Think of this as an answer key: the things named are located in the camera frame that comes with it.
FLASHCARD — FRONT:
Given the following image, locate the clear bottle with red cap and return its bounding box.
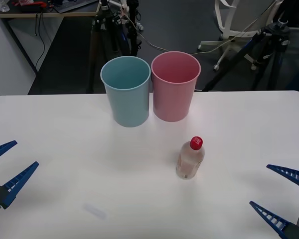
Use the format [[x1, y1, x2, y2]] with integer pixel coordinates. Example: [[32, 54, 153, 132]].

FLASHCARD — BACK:
[[175, 135, 206, 180]]

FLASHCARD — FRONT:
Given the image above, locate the pale blue plastic bin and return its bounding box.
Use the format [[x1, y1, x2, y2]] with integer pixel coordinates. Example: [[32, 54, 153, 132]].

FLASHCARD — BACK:
[[100, 56, 151, 128]]

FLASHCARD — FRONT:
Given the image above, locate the pink plastic bin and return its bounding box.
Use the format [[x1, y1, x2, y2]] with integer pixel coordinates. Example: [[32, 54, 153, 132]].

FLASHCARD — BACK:
[[150, 51, 202, 122]]

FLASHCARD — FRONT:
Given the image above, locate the red object on desk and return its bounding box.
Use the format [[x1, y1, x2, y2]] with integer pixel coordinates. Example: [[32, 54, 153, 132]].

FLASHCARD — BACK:
[[11, 0, 47, 8]]

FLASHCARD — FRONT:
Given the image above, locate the dark desk with wooden edge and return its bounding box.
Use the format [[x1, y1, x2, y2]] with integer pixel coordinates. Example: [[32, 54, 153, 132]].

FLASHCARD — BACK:
[[0, 0, 102, 74]]

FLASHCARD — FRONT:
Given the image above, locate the black keyboard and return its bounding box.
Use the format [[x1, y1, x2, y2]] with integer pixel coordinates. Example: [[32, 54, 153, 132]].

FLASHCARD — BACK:
[[53, 0, 98, 13]]

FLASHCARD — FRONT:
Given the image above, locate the white office chair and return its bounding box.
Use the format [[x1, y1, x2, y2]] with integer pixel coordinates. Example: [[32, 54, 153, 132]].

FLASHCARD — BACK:
[[198, 0, 299, 72]]

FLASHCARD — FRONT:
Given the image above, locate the black hanging cable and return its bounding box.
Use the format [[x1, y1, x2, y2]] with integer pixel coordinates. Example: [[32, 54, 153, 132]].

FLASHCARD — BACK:
[[33, 11, 46, 73]]

